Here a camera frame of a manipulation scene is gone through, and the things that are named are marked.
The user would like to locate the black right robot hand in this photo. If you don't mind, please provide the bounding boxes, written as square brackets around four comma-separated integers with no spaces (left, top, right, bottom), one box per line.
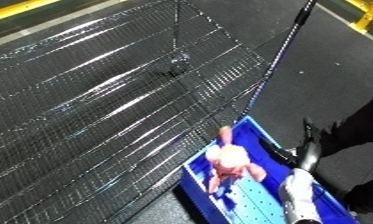
[290,117,329,175]

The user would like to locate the pink soft toy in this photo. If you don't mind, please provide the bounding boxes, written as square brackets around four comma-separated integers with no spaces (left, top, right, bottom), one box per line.
[201,125,270,195]

